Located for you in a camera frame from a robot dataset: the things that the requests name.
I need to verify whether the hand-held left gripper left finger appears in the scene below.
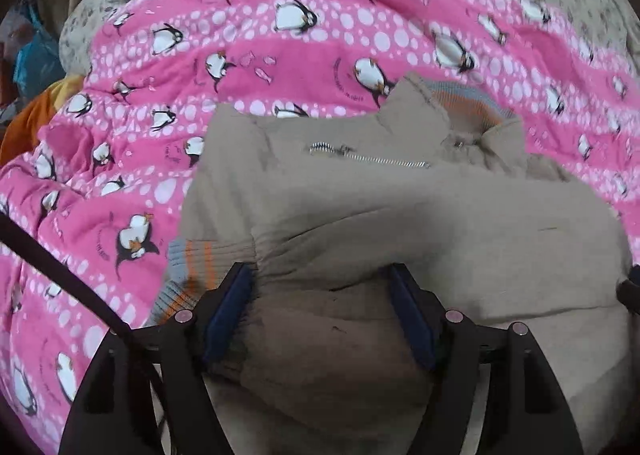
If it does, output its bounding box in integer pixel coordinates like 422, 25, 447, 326
59, 262, 256, 455

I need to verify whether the blue plastic bag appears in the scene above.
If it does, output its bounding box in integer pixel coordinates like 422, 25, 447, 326
12, 2, 66, 98

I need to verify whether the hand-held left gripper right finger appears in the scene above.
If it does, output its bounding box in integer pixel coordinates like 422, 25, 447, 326
385, 262, 586, 455

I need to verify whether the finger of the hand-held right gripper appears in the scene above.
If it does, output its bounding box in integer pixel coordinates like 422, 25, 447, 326
616, 264, 640, 320

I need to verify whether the orange plush toy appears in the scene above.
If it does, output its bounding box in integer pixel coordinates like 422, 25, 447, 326
0, 75, 85, 168

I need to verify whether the pink penguin print blanket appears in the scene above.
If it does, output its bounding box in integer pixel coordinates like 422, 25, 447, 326
0, 0, 640, 455

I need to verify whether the beige jacket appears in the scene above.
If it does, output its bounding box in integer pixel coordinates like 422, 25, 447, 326
150, 72, 638, 455

